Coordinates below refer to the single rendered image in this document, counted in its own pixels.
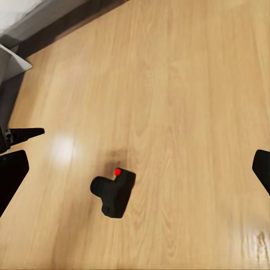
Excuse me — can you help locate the digital camera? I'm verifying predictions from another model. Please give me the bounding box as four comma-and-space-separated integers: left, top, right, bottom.
90, 168, 136, 218

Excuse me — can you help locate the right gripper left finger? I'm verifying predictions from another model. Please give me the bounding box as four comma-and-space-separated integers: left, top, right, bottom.
0, 150, 29, 217

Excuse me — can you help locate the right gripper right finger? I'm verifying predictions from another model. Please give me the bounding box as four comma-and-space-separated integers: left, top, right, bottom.
252, 149, 270, 195

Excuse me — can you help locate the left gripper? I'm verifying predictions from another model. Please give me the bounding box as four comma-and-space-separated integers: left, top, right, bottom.
0, 127, 45, 154

